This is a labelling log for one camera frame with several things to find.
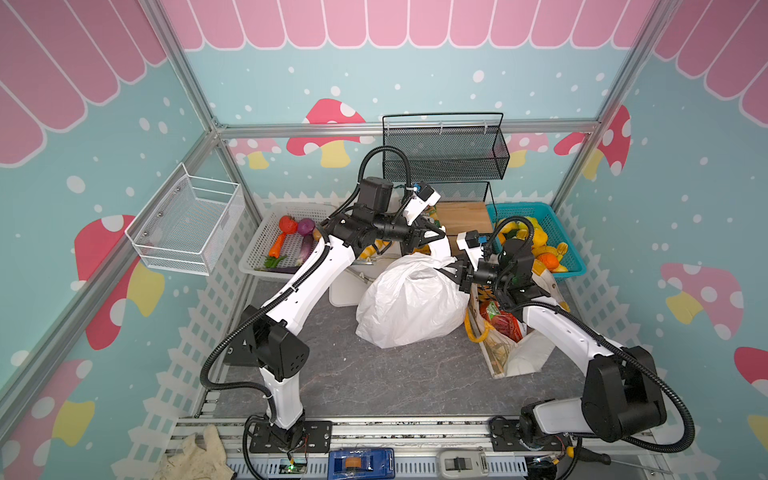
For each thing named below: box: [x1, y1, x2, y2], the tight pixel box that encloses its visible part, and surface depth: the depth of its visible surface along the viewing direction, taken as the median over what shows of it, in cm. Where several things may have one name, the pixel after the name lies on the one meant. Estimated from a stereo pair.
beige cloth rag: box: [153, 425, 235, 480], surface depth 71 cm
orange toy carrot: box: [268, 233, 286, 259], surface depth 114 cm
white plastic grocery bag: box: [356, 235, 471, 348], surface depth 79 cm
